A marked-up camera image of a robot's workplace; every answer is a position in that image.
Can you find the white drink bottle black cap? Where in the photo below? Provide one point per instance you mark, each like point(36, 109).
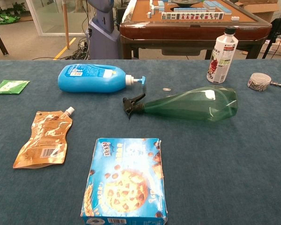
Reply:
point(220, 61)

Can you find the brown mahjong table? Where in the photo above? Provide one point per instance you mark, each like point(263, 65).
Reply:
point(178, 29)

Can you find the single white mahjong tile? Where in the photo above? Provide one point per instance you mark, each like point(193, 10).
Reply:
point(235, 18)

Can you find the white glass partition frame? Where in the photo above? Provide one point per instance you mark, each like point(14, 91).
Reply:
point(61, 34)

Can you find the wooden pole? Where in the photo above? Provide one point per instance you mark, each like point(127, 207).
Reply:
point(65, 28)

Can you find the green plastic bag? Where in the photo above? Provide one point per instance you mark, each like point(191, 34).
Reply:
point(4, 18)

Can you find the green potted plants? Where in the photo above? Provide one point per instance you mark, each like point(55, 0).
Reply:
point(18, 7)

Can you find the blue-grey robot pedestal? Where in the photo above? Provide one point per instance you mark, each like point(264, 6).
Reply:
point(103, 42)

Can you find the green transparent spray bottle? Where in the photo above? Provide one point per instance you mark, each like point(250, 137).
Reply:
point(189, 105)

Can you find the blue pump dispenser bottle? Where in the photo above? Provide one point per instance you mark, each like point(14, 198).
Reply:
point(89, 79)

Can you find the orange spout pouch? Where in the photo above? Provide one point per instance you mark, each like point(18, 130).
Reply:
point(44, 138)

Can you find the brown cardboard box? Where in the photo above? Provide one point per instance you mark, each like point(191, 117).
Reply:
point(260, 9)

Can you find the blue table cloth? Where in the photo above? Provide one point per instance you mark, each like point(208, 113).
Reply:
point(224, 164)

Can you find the dark slanted table leg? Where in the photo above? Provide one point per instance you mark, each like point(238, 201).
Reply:
point(0, 42)

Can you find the face-up mahjong tile row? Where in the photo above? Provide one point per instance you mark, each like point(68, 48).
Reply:
point(192, 16)

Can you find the green foil sachet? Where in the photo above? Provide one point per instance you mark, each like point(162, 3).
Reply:
point(10, 86)

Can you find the round clear clip container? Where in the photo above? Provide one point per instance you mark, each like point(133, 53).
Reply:
point(258, 82)

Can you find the blue cookie box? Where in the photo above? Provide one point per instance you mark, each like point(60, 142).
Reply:
point(124, 182)

